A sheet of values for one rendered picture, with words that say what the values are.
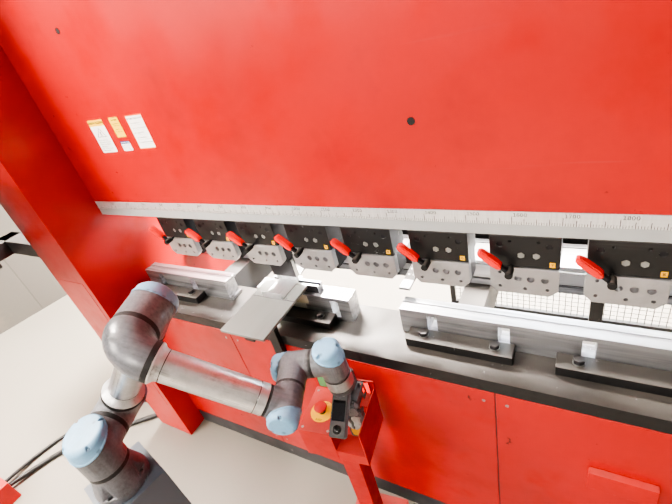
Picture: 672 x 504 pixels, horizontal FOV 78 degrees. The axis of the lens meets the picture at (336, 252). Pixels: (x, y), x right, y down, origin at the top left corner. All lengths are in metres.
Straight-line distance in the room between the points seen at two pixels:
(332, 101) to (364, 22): 0.18
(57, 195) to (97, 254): 0.28
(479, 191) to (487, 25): 0.33
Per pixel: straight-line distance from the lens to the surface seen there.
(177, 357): 1.01
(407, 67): 0.92
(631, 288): 1.10
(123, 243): 2.06
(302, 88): 1.04
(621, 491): 1.43
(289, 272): 1.45
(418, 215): 1.04
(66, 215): 1.93
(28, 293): 4.67
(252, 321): 1.37
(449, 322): 1.26
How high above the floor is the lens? 1.81
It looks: 31 degrees down
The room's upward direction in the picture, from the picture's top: 16 degrees counter-clockwise
